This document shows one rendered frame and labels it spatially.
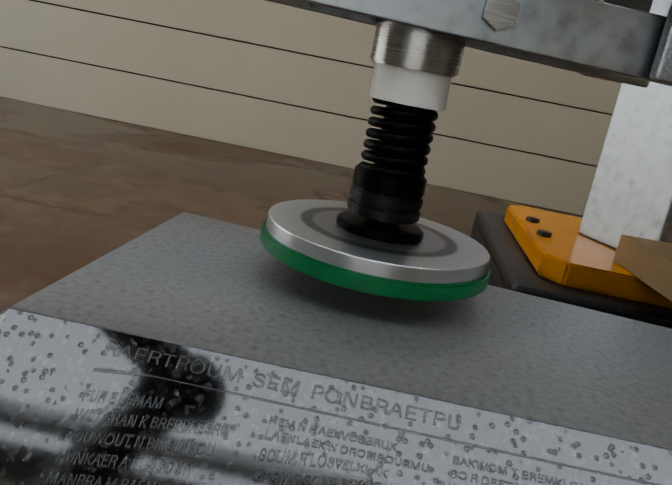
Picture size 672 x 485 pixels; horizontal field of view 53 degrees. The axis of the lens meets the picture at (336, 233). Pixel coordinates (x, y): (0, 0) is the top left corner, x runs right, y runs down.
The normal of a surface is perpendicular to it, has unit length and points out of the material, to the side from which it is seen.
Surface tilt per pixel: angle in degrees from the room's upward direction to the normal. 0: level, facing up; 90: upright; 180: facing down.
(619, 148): 90
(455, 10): 90
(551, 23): 90
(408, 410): 45
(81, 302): 0
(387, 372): 0
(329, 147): 90
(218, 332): 0
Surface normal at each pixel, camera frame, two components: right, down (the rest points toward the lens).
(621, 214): -0.90, -0.06
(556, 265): -0.76, 0.02
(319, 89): -0.09, 0.24
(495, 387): 0.18, -0.95
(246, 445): 0.07, -0.51
